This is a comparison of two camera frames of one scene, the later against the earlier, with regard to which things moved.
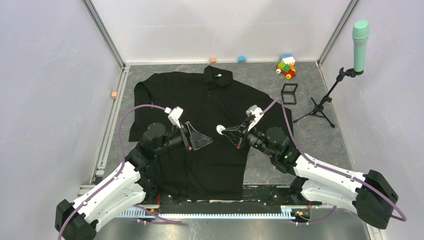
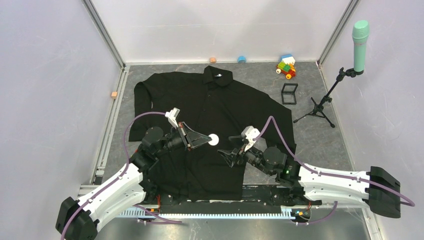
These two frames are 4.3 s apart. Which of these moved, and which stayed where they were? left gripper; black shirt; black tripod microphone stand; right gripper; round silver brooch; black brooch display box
Moved: right gripper; round silver brooch
Stayed: black brooch display box; black shirt; left gripper; black tripod microphone stand
